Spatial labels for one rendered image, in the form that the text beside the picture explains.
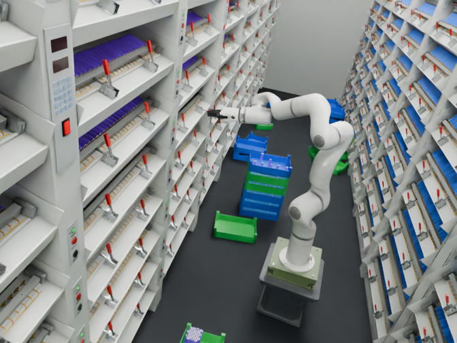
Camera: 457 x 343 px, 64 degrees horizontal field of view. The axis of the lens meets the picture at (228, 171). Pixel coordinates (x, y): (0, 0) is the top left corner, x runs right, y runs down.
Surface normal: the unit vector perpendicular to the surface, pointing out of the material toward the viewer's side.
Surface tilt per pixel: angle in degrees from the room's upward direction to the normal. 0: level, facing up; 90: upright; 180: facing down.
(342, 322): 0
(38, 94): 90
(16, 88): 90
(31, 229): 20
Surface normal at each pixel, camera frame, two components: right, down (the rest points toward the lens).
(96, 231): 0.48, -0.71
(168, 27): -0.22, 0.48
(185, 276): 0.15, -0.84
